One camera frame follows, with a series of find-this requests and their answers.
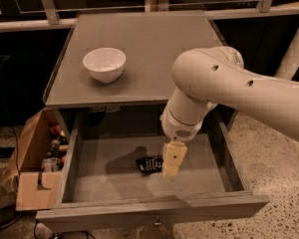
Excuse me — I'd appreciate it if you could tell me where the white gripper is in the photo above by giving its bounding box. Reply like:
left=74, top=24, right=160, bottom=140
left=159, top=108, right=202, bottom=181

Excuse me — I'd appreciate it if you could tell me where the black rxbar chocolate wrapper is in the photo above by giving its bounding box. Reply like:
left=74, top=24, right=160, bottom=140
left=136, top=155, right=163, bottom=174

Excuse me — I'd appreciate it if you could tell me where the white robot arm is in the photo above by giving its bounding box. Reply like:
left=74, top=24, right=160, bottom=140
left=160, top=28, right=299, bottom=180

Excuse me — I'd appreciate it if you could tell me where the metal drawer knob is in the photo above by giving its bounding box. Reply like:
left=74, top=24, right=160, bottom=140
left=153, top=216, right=162, bottom=227

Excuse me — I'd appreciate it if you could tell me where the open grey wooden drawer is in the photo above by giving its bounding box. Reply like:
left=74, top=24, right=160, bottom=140
left=37, top=112, right=269, bottom=232

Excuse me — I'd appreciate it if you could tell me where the grey cabinet with counter top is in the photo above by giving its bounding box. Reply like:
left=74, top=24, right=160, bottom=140
left=45, top=11, right=224, bottom=111

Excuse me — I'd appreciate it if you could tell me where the white ceramic bowl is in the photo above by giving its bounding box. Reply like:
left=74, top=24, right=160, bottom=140
left=83, top=48, right=127, bottom=83

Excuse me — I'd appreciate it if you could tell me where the dark bottle in box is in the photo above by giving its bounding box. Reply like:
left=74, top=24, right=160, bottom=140
left=49, top=135, right=67, bottom=157

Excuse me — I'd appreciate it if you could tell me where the clear jar in box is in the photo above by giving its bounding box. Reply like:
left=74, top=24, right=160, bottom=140
left=42, top=157, right=61, bottom=172

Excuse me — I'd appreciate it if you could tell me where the cardboard box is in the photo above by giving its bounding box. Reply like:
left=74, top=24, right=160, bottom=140
left=0, top=110, right=62, bottom=211

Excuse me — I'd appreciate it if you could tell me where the metal railing frame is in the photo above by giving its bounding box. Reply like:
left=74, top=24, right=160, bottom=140
left=0, top=0, right=299, bottom=34

